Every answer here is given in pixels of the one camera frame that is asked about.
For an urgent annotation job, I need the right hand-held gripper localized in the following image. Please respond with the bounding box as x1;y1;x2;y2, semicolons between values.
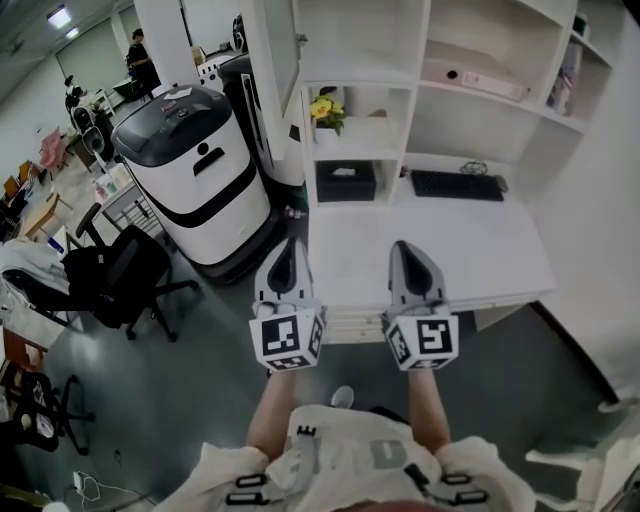
380;240;461;373

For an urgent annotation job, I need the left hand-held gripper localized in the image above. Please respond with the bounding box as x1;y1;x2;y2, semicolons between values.
248;236;328;374

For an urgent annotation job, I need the white cabinet with glass door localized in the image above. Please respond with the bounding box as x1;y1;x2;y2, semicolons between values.
243;0;429;162

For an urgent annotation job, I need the person's right forearm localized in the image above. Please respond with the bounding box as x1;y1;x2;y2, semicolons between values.
407;368;452;457

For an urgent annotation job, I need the person's left forearm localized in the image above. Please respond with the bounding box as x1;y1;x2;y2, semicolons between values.
245;370;297;454

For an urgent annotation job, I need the white desk with drawers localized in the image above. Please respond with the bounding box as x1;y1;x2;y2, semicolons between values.
303;154;559;347

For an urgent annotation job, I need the black keyboard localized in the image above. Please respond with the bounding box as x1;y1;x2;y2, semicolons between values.
409;169;505;203

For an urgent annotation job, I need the white delivery robot black lid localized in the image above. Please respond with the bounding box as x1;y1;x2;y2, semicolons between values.
110;84;284;287

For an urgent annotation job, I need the black tissue box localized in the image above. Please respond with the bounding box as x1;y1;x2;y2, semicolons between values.
315;160;377;203

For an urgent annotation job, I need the black office chair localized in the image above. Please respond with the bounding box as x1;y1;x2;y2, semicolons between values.
29;202;201;344
0;372;96;457

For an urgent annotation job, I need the white shelf unit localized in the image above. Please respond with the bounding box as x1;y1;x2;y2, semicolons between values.
294;0;616;211

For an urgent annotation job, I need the person's white shirt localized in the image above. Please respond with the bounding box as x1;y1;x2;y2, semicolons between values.
187;403;539;512

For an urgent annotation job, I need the yellow flower potted plant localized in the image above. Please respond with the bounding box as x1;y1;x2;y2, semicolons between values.
309;93;347;147

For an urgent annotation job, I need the white side table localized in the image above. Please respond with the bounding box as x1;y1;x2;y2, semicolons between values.
92;164;166;241

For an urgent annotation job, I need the black backpack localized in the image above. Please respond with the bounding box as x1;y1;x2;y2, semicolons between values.
62;244;126;329

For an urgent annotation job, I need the tall black and white robot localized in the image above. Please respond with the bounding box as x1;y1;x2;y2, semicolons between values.
218;53;307;189

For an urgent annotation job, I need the white flat box on shelf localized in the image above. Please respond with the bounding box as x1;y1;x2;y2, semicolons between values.
419;53;532;104

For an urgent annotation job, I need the white perforated box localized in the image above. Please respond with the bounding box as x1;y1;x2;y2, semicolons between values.
197;55;239;89

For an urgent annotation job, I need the grey floor fan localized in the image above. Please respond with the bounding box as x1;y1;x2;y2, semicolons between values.
79;107;117;174

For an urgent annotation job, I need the dark background table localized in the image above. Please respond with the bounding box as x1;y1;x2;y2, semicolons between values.
112;79;154;104

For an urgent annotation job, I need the wooden table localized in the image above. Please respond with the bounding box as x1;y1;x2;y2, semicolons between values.
17;192;74;241

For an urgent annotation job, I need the row of upright booklets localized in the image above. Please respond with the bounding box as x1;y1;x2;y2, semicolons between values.
546;42;584;117

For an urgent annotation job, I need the white cloth pile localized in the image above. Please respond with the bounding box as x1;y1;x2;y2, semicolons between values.
0;238;71;297

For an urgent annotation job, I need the pink chair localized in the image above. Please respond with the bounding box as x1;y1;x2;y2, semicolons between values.
39;127;71;171

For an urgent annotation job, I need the white frame stand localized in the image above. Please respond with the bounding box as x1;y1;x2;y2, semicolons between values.
524;397;640;512

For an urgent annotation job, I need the white cable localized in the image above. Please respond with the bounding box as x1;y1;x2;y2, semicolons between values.
74;474;159;507

